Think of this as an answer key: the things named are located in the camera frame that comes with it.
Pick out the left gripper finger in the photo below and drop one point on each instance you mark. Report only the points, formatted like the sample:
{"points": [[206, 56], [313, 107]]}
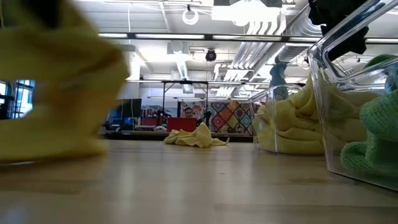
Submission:
{"points": [[45, 12]]}

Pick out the green microfiber towel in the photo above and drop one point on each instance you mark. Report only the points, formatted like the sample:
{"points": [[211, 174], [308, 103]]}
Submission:
{"points": [[381, 59], [357, 157], [381, 121]]}

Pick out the blue spray bottle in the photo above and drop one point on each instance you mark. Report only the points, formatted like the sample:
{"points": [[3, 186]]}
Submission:
{"points": [[277, 74]]}

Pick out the white ceiling unit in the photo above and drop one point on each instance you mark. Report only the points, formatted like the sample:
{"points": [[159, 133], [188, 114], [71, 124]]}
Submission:
{"points": [[248, 14]]}

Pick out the large glass window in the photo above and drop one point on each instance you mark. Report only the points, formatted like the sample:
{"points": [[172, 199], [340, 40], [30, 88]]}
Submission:
{"points": [[18, 99]]}

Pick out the clear plastic basket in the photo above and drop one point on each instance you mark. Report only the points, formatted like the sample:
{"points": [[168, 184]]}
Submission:
{"points": [[335, 155], [264, 96]]}

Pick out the overhead black light bar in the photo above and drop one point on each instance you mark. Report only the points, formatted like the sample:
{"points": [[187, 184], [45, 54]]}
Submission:
{"points": [[171, 36]]}

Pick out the black computer monitor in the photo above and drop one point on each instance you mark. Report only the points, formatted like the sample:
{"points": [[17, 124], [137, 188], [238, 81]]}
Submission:
{"points": [[132, 109]]}

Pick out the colourful patchwork quilt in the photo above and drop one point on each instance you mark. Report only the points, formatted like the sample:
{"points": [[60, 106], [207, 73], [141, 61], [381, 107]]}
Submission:
{"points": [[233, 116]]}

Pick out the person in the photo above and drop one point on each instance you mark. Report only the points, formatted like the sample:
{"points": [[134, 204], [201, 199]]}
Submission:
{"points": [[188, 112]]}

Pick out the red box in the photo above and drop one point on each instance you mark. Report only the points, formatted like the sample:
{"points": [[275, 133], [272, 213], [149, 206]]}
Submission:
{"points": [[182, 124]]}

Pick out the silver corrugated duct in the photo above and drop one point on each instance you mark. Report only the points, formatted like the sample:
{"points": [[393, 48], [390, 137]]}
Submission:
{"points": [[300, 29]]}

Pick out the round black ceiling camera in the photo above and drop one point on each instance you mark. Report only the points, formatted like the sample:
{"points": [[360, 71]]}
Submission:
{"points": [[211, 55]]}

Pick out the white ventilation duct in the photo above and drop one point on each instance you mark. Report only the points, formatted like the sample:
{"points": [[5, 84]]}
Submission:
{"points": [[182, 67]]}

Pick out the black metal stand frame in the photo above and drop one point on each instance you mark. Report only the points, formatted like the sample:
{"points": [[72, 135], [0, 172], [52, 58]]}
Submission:
{"points": [[186, 82]]}

